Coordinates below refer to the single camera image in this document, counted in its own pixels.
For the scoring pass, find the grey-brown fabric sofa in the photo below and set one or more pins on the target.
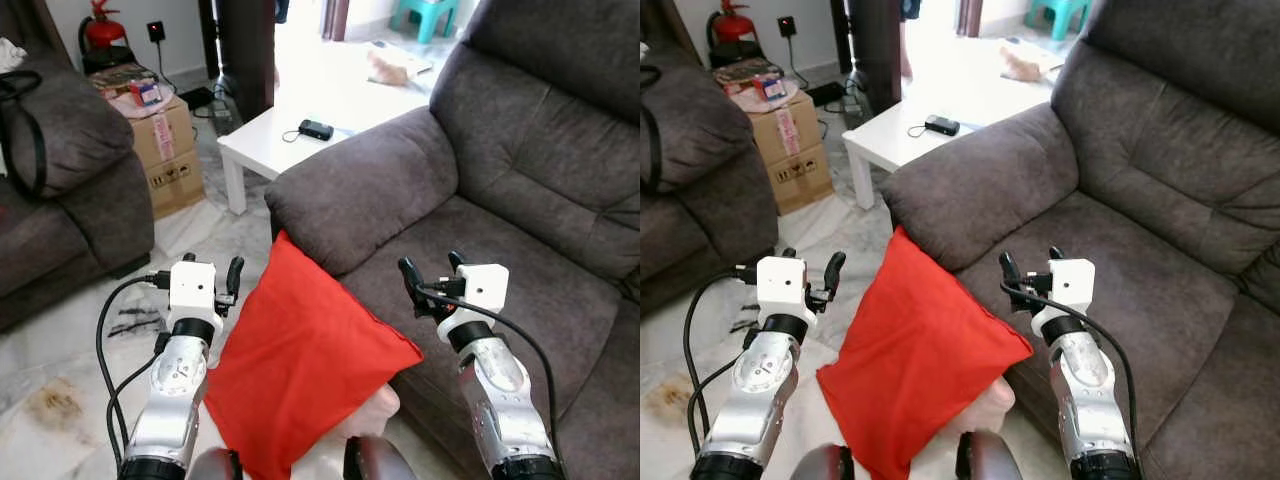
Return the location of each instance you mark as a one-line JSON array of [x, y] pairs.
[[710, 190], [80, 190]]

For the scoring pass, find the small black device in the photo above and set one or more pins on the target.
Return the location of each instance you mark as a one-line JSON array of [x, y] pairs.
[[316, 129], [941, 125]]

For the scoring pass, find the white cloth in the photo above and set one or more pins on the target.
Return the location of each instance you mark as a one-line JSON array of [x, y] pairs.
[[8, 55]]

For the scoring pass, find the pale pink pillow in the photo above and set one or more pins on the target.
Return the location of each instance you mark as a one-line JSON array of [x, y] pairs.
[[988, 415], [375, 412]]

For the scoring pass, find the grey-brown fabric armchair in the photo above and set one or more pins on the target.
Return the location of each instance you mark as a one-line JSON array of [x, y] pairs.
[[500, 150], [1150, 170]]

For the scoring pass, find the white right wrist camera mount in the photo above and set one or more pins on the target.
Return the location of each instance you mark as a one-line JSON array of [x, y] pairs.
[[1070, 282], [482, 288]]

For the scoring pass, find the glossy magazine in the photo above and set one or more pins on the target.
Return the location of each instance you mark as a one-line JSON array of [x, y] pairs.
[[742, 70], [118, 76]]

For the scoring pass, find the white low table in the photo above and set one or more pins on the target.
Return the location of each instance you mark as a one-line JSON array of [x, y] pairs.
[[900, 140], [280, 140]]

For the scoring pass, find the teal plastic stool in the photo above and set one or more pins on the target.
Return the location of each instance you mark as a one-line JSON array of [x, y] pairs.
[[1058, 12], [425, 15]]

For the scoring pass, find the small blue white carton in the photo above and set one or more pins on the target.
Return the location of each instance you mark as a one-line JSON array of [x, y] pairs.
[[775, 88], [147, 92]]

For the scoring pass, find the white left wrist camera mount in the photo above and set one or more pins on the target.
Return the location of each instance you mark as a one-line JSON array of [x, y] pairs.
[[192, 287], [782, 285]]

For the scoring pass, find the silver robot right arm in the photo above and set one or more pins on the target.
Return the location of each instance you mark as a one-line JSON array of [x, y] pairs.
[[1090, 400], [500, 400]]

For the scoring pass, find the maroon curtain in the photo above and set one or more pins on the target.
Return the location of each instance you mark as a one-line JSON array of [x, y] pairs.
[[335, 18], [968, 15]]

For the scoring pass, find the cardboard box with printed symbols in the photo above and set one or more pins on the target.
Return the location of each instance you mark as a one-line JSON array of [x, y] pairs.
[[800, 180], [175, 185]]

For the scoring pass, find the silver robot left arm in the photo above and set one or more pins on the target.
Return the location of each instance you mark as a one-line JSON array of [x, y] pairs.
[[750, 400], [175, 400]]

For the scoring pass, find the dark wooden pillar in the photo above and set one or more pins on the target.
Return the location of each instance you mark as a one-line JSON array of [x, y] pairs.
[[245, 50], [875, 50]]

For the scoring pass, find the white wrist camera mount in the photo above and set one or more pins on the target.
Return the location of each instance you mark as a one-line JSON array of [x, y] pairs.
[[482, 288], [782, 285], [192, 287], [1070, 282]]

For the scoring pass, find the red fire extinguisher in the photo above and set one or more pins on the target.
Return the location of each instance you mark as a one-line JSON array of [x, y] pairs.
[[103, 30], [732, 25]]

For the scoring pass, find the red pillow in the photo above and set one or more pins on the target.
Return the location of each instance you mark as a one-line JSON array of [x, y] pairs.
[[915, 370], [300, 370]]

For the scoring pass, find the cardboard box with pink label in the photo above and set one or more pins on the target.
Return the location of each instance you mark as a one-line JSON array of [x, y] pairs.
[[160, 135], [785, 130]]

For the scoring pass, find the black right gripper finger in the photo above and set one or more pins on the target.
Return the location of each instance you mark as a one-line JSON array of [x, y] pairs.
[[1010, 270], [1056, 255], [410, 277], [457, 262]]

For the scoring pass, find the black wall plug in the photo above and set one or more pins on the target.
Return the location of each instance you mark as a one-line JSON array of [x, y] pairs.
[[155, 30], [787, 26]]

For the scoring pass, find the pink plastic bag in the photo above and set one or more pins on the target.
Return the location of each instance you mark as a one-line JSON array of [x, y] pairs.
[[748, 100], [125, 107]]

